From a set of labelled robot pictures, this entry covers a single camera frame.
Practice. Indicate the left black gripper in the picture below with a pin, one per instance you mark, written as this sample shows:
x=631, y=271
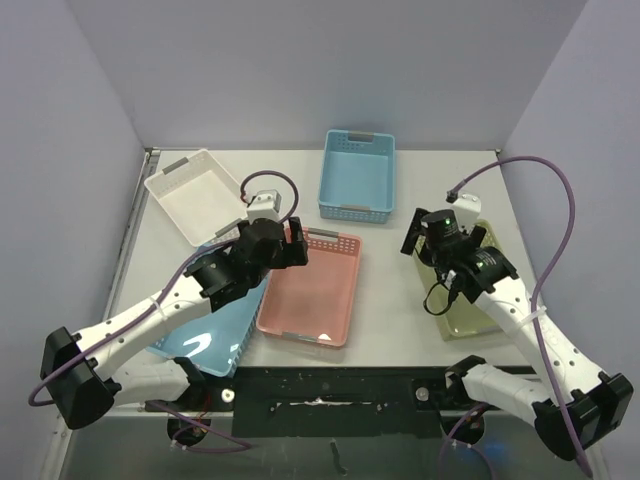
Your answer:
x=292, y=254

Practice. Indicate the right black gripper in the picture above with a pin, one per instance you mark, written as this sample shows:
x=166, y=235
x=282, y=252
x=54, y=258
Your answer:
x=410, y=239

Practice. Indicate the pink perforated plastic basket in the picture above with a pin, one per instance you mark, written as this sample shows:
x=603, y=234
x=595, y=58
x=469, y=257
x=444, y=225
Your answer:
x=313, y=303

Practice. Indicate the small light blue basket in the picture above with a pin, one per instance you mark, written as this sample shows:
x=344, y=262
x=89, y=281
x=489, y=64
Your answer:
x=358, y=179

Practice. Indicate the white perforated plastic basket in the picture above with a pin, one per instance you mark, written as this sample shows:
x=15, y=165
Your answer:
x=200, y=197

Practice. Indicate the large light blue basket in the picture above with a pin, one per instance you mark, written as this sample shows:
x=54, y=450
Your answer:
x=216, y=342

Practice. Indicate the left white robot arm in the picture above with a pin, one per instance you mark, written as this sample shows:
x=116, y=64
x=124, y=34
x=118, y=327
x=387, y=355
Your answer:
x=88, y=372

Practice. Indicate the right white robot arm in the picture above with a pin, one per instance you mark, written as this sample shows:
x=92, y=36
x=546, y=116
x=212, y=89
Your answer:
x=576, y=403

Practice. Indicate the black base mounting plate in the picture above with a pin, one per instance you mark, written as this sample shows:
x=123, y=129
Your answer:
x=313, y=402

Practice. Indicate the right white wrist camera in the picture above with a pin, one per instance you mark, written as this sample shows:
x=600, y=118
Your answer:
x=467, y=209

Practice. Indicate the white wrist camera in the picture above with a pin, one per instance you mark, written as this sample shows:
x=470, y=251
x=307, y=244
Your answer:
x=264, y=205
x=467, y=209

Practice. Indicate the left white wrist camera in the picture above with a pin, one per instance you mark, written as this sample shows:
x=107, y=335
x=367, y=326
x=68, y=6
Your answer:
x=264, y=205

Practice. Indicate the aluminium frame rail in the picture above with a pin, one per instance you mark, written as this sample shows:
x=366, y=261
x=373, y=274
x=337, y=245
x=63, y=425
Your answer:
x=149, y=166

